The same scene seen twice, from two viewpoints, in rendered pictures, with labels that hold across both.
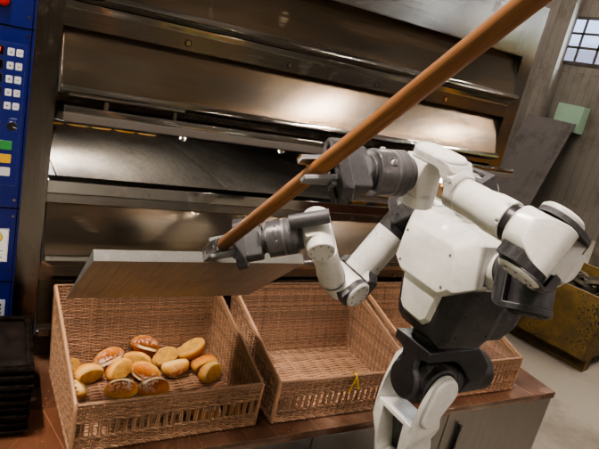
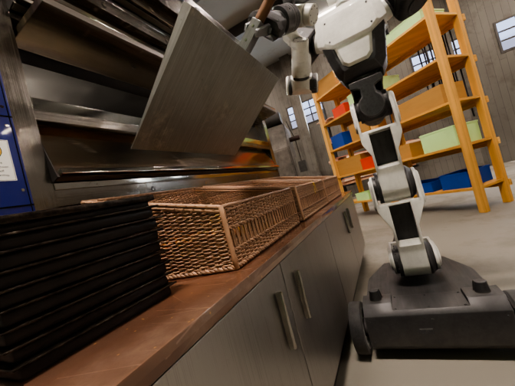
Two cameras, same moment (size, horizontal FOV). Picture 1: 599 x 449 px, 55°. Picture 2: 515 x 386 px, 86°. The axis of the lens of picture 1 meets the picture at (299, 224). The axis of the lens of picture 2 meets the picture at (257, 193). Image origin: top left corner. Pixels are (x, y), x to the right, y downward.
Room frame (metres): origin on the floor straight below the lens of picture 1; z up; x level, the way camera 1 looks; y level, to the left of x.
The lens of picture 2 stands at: (0.67, 0.72, 0.73)
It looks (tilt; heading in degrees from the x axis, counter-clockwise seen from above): 1 degrees up; 327
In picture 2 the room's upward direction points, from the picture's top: 15 degrees counter-clockwise
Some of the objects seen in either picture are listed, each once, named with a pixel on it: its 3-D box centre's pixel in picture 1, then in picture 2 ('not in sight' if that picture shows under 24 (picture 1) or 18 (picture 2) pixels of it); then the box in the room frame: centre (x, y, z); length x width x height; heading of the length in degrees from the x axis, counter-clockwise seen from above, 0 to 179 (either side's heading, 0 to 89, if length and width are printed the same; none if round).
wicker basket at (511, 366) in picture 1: (435, 335); (300, 187); (2.22, -0.66, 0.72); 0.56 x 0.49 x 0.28; 122
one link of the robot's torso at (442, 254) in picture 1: (467, 272); (355, 44); (1.37, -0.43, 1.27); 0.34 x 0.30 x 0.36; 29
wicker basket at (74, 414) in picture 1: (154, 354); (207, 214); (1.59, 0.35, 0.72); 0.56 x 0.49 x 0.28; 123
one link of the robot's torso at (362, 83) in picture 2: (445, 363); (370, 103); (1.39, -0.46, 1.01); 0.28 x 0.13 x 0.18; 123
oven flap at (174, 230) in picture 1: (295, 240); (214, 157); (2.12, 0.00, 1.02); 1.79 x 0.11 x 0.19; 122
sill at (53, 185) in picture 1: (300, 203); (205, 135); (2.14, 0.01, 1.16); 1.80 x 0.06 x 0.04; 122
